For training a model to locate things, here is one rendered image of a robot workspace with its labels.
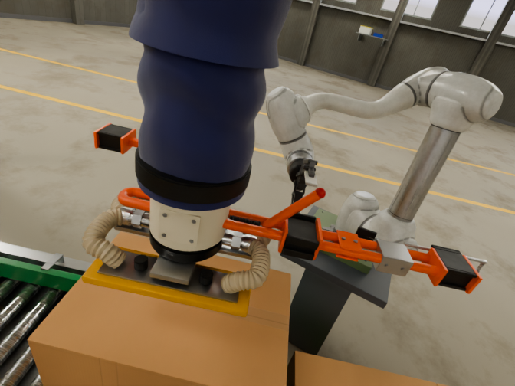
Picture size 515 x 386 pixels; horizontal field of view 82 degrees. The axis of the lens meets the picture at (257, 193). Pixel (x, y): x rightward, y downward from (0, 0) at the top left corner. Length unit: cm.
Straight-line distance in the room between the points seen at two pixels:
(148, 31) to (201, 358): 69
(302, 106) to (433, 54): 1281
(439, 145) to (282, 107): 58
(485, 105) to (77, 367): 133
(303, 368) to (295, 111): 97
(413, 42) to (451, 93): 1255
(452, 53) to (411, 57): 134
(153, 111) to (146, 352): 56
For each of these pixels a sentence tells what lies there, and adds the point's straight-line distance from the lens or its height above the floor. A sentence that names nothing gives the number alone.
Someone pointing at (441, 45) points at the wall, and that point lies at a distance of 1373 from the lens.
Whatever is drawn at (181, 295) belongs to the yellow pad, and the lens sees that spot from 65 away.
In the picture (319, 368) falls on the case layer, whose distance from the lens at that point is 137.
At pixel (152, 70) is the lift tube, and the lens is 48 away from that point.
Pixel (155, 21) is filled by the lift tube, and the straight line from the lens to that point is 46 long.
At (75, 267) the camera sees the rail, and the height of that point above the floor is 59.
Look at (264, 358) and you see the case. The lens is 84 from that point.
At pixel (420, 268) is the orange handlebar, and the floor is 127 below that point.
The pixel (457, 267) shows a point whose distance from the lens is 79.
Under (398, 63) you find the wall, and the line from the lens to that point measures 1375.
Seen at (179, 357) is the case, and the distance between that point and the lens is 82.
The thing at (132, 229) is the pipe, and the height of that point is 119.
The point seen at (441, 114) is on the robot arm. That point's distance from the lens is 121.
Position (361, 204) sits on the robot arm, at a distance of 141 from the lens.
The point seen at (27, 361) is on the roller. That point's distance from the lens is 136.
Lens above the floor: 167
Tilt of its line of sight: 31 degrees down
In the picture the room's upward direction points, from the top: 14 degrees clockwise
